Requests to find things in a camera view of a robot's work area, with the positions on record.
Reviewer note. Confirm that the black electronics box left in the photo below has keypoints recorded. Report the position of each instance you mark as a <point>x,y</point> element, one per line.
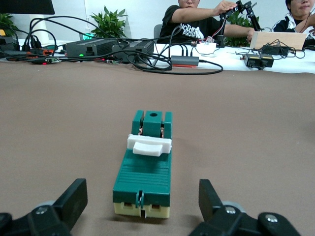
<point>91,48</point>

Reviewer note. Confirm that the black power adapter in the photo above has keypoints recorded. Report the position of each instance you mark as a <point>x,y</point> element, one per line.
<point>275,50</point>

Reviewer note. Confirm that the black yellow battery pack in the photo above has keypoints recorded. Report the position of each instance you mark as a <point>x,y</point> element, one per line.
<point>258,60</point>

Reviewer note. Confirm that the black monitor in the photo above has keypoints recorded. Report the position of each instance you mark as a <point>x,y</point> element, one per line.
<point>24,6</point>

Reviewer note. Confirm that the green digital display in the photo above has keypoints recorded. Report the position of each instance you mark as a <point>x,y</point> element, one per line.
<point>87,37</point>

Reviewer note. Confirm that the orange black device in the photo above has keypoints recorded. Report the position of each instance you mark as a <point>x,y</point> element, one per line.
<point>41,51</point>

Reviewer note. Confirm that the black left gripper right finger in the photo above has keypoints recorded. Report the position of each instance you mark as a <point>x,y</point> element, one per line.
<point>209,199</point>

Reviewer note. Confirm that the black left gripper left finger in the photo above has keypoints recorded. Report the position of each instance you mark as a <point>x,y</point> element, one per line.
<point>71,199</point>

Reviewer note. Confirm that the black electronics box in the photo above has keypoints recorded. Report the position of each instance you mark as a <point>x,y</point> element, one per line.
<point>91,48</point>
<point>140,46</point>

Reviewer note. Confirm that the green circuit board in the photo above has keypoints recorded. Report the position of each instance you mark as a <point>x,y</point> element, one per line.
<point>53,60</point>

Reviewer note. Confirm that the dark grey usb hub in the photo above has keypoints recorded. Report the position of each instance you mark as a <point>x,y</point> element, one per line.
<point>184,59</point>

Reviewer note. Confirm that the light wooden board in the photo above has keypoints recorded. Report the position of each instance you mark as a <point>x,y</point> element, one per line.
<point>278,39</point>

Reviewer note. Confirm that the green leafy plant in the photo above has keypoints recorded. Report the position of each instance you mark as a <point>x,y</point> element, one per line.
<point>110,24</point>
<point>6,23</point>
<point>240,22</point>

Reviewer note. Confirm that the small black desktop robot arm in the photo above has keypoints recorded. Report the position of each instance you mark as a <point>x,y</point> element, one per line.
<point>256,23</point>

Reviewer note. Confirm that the black electronics box right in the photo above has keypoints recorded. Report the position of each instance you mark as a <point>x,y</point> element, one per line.
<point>140,46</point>

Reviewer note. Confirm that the small white box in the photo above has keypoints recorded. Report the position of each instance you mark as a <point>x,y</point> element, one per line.
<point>206,49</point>

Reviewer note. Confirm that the grey chair back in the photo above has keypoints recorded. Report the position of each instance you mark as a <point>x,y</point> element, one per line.
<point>157,30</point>

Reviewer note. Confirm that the person in black t-shirt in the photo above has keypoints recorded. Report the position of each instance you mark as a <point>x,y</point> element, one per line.
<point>187,22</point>

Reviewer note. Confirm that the person in black white jacket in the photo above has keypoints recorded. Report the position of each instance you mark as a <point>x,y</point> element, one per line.
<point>290,23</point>

